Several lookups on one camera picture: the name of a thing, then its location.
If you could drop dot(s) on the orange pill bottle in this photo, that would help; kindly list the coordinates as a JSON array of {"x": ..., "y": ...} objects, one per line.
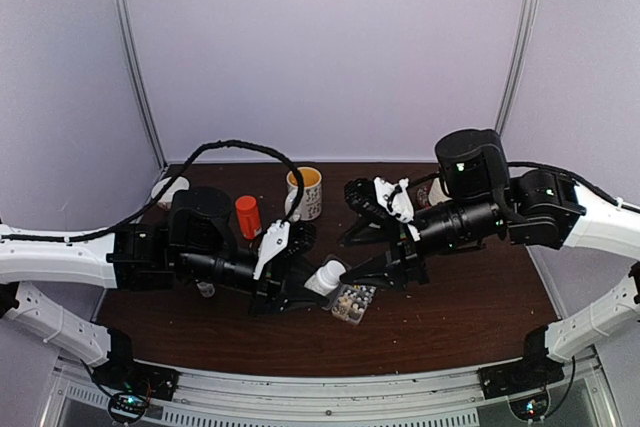
[{"x": 248, "y": 216}]

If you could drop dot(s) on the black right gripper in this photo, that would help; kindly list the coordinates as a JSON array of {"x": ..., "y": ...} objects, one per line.
[{"x": 388, "y": 223}]

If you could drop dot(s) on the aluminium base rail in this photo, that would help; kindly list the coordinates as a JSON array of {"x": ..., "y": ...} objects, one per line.
[{"x": 452, "y": 397}]

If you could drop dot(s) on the aluminium frame post right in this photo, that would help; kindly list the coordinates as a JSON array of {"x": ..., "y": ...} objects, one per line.
[{"x": 523, "y": 33}]

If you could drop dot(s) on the white pills in organizer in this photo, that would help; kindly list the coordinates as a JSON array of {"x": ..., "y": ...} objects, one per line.
[{"x": 353, "y": 303}]

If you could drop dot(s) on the aluminium frame post left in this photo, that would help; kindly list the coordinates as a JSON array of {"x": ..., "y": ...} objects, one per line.
[{"x": 137, "y": 82}]

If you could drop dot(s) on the red saucer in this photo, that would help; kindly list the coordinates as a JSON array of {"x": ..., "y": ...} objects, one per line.
[{"x": 423, "y": 197}]

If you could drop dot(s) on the aluminium frame post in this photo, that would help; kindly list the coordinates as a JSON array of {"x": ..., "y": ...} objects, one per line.
[
  {"x": 523, "y": 33},
  {"x": 137, "y": 82}
]

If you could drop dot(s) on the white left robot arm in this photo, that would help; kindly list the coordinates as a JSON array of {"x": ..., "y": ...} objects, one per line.
[{"x": 194, "y": 243}]

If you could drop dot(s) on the clear plastic pill organizer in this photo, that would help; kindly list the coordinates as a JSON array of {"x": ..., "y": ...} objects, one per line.
[{"x": 333, "y": 300}]

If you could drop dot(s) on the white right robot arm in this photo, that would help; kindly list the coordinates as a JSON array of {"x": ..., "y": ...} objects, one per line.
[{"x": 544, "y": 206}]

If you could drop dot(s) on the yellow-lined patterned mug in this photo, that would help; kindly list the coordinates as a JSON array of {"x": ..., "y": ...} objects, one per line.
[{"x": 310, "y": 206}]

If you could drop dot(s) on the small white pill bottle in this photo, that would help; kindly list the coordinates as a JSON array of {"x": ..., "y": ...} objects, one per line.
[{"x": 206, "y": 290}]

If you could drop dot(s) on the white ceramic bowl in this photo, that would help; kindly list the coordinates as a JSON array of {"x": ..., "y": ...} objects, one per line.
[{"x": 164, "y": 191}]

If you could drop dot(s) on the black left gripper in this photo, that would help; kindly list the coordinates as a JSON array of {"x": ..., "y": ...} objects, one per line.
[{"x": 274, "y": 290}]

